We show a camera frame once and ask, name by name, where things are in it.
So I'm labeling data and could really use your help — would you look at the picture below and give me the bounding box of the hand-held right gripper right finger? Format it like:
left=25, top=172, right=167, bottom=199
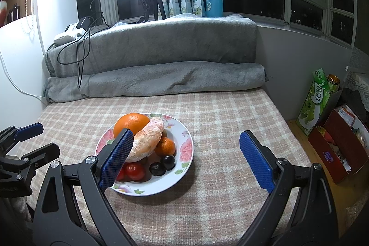
left=236, top=131, right=338, bottom=246

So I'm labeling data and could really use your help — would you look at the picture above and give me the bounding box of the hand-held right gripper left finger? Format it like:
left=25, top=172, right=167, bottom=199
left=32, top=128, right=137, bottom=246

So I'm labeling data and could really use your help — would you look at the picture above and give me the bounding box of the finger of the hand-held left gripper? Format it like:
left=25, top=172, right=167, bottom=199
left=17, top=142, right=61, bottom=180
left=0, top=123, right=44, bottom=150

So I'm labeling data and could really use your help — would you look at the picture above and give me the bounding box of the large red tomato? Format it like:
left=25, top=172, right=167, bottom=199
left=124, top=163, right=146, bottom=181

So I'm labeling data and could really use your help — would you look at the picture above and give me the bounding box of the large orange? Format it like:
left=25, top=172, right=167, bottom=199
left=113, top=113, right=150, bottom=139

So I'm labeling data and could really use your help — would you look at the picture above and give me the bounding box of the dark purple grape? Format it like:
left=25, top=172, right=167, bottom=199
left=160, top=155, right=176, bottom=170
left=149, top=162, right=166, bottom=176

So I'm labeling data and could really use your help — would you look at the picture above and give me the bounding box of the floral white plate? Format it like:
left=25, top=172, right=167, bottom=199
left=96, top=113, right=193, bottom=196

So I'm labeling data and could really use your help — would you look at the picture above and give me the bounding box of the small mandarin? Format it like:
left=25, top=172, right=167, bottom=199
left=156, top=136, right=176, bottom=157

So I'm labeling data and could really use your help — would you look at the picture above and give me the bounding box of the plaid bed sheet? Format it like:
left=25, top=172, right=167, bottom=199
left=14, top=89, right=315, bottom=239

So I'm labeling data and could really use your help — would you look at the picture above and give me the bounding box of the green carton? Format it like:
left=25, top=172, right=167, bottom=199
left=297, top=67, right=330, bottom=137

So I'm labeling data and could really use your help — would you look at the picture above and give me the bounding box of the red cardboard box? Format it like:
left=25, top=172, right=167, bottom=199
left=308, top=108, right=369, bottom=184

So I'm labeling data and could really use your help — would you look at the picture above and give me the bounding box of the white power strip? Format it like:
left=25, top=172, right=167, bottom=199
left=53, top=23, right=87, bottom=45

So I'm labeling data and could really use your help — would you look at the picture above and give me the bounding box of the brown cardboard box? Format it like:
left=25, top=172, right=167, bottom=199
left=323, top=88, right=343, bottom=127

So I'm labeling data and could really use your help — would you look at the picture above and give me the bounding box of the drink can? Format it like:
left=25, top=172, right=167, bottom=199
left=326, top=74, right=341, bottom=91

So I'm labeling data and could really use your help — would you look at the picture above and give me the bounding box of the white lace cloth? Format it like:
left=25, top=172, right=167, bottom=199
left=344, top=47, right=369, bottom=117

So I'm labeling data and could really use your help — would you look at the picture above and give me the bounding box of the folded grey blanket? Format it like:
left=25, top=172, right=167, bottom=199
left=45, top=13, right=258, bottom=78

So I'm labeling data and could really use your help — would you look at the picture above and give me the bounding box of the white cable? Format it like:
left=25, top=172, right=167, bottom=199
left=0, top=51, right=47, bottom=98

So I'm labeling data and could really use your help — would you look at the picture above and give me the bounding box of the black cable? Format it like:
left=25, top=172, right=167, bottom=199
left=57, top=11, right=111, bottom=89

